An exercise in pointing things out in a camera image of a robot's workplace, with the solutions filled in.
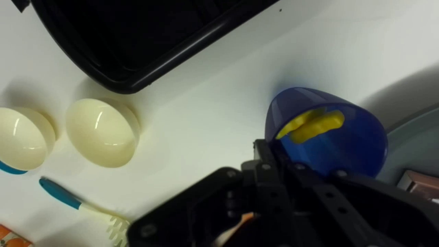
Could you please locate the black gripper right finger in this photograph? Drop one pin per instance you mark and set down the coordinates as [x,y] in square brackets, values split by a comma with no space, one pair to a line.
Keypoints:
[375,214]

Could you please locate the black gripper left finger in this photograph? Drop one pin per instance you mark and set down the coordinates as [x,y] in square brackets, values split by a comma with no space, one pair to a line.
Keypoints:
[196,210]

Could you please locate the blue bowl with banana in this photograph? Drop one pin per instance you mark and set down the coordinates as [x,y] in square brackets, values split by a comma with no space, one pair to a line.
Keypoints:
[347,146]

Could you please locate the yellow toy food piece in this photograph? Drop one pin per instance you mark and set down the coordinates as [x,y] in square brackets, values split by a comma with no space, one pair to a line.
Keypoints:
[316,125]

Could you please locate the cream plastic bowl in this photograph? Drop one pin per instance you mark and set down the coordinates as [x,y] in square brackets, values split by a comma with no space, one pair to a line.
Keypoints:
[103,132]

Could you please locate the cream teal bowl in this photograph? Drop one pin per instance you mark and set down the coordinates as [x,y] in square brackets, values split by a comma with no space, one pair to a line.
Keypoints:
[22,139]

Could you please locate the teal cream pasta fork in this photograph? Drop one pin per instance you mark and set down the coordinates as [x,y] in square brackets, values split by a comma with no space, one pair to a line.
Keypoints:
[59,194]

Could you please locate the black tray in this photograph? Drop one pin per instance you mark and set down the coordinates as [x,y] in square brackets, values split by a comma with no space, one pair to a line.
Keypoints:
[137,36]

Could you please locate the orange juice carton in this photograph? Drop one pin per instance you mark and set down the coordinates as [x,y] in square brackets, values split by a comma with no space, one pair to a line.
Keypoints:
[14,236]

